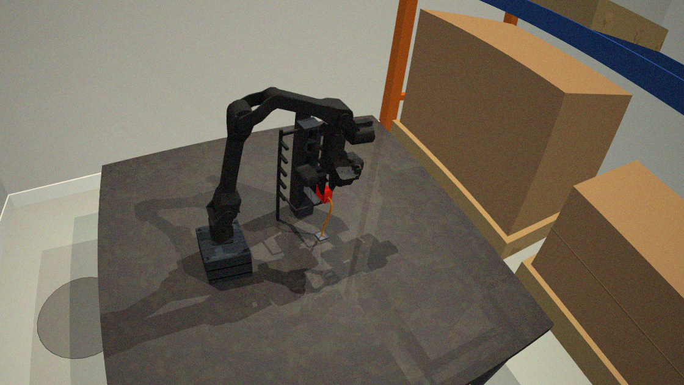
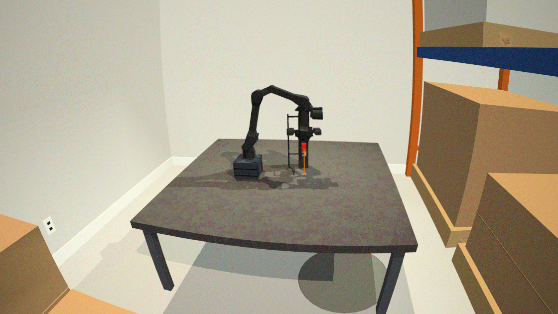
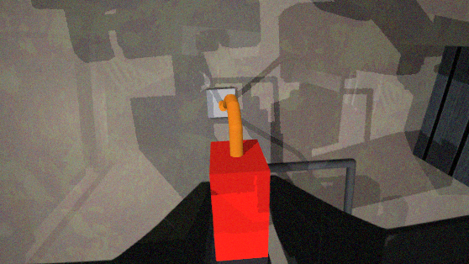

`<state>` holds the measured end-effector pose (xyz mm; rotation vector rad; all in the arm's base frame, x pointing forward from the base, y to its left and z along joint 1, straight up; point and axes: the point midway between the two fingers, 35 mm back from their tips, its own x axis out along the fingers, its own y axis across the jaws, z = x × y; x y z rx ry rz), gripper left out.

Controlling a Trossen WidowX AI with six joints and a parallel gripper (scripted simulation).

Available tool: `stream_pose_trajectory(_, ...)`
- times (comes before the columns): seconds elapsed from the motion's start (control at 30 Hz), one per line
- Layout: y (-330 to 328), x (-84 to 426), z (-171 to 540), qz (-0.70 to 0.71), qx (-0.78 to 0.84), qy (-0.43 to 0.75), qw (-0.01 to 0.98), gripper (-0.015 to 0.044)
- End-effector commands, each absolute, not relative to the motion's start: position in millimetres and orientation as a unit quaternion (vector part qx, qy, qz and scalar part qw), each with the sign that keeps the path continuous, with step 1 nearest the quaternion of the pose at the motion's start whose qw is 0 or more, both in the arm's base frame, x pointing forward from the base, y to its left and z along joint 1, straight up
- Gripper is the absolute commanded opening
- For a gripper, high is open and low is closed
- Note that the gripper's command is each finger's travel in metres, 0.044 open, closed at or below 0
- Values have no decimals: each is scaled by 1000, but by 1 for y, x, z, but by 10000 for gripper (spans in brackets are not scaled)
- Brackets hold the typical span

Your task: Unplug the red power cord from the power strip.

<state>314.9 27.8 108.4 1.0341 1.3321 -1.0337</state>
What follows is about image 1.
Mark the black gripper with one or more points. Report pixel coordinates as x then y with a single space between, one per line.
309 176

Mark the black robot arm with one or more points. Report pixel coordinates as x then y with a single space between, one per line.
224 206

